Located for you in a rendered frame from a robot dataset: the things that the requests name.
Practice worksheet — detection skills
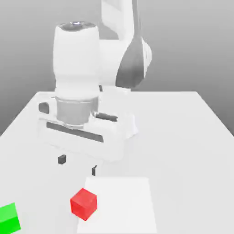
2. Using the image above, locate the small green cube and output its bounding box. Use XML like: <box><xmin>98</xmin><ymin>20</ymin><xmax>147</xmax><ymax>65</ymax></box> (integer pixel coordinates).
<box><xmin>0</xmin><ymin>202</ymin><xmax>22</xmax><ymax>234</ymax></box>

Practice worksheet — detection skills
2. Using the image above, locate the small red cube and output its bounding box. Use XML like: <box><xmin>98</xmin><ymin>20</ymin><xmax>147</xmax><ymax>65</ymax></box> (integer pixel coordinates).
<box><xmin>69</xmin><ymin>188</ymin><xmax>98</xmax><ymax>222</ymax></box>

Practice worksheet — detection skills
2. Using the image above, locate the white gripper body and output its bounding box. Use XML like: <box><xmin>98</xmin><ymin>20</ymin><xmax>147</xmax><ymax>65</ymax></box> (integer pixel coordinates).
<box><xmin>37</xmin><ymin>117</ymin><xmax>127</xmax><ymax>164</ymax></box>

